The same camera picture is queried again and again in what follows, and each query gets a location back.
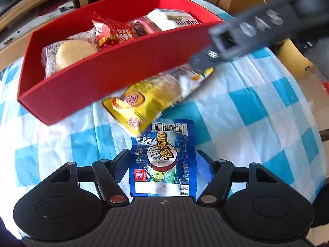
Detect white labelled snack packet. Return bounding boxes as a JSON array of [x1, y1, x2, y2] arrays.
[[146, 8, 202, 31]]

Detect long grey strip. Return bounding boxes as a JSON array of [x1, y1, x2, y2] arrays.
[[0, 0, 79, 53]]

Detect tan cardboard piece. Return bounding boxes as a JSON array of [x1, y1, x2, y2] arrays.
[[276, 38, 319, 81]]

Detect pink snack packet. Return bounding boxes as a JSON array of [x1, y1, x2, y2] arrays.
[[126, 15, 162, 38]]

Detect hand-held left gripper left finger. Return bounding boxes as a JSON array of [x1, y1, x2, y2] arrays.
[[49, 149, 131, 207]]

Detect red snack packet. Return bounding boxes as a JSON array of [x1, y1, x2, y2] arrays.
[[92, 12, 135, 50]]

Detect red cardboard box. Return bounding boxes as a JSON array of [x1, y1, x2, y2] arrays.
[[17, 0, 225, 126]]

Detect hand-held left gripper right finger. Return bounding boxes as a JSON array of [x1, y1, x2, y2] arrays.
[[197, 150, 277, 204]]

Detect blue sausage packet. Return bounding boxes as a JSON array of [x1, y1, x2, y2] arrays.
[[129, 120, 198, 197]]

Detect clear-wrapped round bread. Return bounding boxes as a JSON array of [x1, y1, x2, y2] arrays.
[[41, 32, 99, 80]]

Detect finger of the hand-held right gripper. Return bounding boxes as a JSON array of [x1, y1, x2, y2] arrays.
[[189, 45, 225, 74]]

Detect blue white checkered cloth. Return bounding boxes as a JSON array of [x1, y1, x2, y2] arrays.
[[0, 0, 327, 211]]

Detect yellow snack packet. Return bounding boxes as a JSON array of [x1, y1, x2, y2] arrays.
[[101, 65, 215, 137]]

